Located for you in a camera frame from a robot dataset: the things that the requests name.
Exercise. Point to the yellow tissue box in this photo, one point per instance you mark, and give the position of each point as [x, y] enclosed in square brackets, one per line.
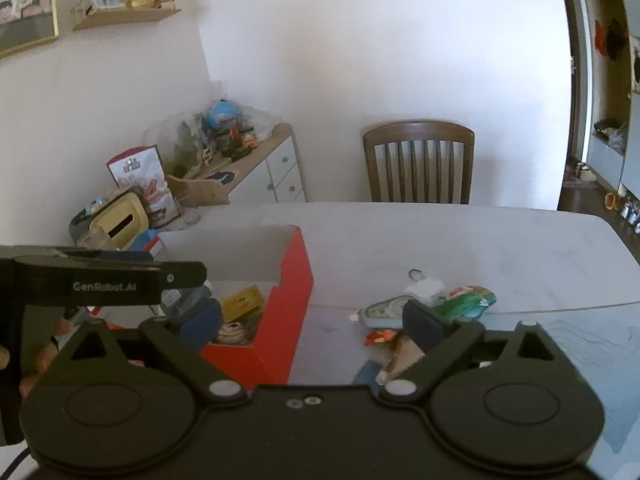
[120, 217]

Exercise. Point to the crumpled clear plastic bag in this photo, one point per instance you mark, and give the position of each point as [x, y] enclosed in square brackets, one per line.
[260, 122]

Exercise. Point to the crumpled snack packet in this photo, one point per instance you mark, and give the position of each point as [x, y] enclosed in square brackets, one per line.
[402, 355]

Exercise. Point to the light blue printed table mat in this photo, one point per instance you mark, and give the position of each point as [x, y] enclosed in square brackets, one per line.
[590, 340]

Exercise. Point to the grey correction tape dispenser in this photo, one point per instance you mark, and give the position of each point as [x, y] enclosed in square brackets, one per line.
[382, 312]

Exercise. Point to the dark jar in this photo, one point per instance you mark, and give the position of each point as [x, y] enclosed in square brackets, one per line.
[230, 142]

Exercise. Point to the red hanging ornament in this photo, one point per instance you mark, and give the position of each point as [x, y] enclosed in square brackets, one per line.
[601, 35]

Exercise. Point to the white sideboard cabinet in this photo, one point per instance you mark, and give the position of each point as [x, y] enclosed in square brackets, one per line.
[282, 170]

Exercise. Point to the dark hanging ornament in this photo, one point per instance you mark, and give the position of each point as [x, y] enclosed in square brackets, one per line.
[617, 37]

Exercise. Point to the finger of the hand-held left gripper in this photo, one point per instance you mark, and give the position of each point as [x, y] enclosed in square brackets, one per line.
[185, 299]

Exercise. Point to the framed wall picture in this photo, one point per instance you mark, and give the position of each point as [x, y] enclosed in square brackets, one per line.
[25, 5]

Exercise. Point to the red and white bag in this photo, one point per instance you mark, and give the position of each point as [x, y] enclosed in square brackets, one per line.
[140, 175]

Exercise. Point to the red cardboard box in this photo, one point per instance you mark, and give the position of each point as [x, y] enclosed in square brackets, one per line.
[290, 280]

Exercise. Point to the blue globe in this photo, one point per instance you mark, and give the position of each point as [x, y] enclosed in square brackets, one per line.
[222, 115]

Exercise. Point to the row of shoes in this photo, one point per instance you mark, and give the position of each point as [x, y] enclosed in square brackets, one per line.
[631, 216]

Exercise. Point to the person's left hand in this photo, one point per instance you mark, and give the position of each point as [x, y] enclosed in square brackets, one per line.
[42, 360]

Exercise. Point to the wooden desk organiser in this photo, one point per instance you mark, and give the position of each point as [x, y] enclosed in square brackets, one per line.
[200, 190]

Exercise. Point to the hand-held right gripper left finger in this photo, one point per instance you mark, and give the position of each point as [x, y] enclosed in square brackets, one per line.
[202, 322]

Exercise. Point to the orange label jar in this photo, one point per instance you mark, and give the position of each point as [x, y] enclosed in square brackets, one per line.
[248, 135]

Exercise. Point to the tape roll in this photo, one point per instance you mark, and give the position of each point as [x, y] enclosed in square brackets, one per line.
[232, 334]

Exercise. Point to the dark green container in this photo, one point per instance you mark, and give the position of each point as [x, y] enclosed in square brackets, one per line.
[80, 222]

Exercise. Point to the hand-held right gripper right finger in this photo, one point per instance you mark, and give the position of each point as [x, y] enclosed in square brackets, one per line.
[425, 322]

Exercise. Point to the brown wooden chair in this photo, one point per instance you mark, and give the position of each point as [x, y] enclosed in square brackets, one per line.
[417, 132]

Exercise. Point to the small yellow box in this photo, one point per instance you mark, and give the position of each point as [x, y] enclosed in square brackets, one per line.
[242, 302]

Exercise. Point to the wooden wall shelf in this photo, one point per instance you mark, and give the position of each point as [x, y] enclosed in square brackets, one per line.
[125, 17]

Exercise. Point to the white paper piece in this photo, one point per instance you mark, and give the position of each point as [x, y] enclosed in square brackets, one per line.
[425, 289]

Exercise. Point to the green packet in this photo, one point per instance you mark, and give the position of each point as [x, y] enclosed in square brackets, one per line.
[467, 302]

